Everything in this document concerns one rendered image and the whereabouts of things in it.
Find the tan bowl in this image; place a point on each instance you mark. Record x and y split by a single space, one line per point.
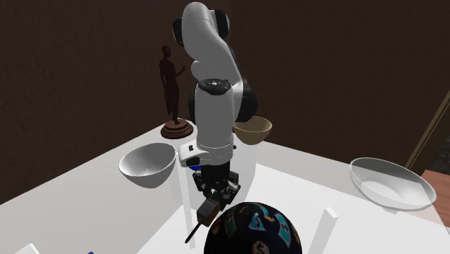
253 133

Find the black patterned round object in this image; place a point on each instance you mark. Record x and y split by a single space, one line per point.
251 232

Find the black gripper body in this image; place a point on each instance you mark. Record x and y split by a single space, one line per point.
215 173

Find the dark brown human figure statue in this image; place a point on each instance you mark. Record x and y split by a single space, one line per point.
171 91

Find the white wide shallow bowl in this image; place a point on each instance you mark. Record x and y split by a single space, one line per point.
390 186

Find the white deep bowl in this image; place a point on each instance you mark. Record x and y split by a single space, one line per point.
147 165

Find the white upright slab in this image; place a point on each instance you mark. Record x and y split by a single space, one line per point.
324 228

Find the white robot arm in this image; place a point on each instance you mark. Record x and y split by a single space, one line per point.
214 119

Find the brown tool with black rod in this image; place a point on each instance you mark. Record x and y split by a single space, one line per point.
208 212

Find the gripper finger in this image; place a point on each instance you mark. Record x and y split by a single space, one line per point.
201 183
230 190

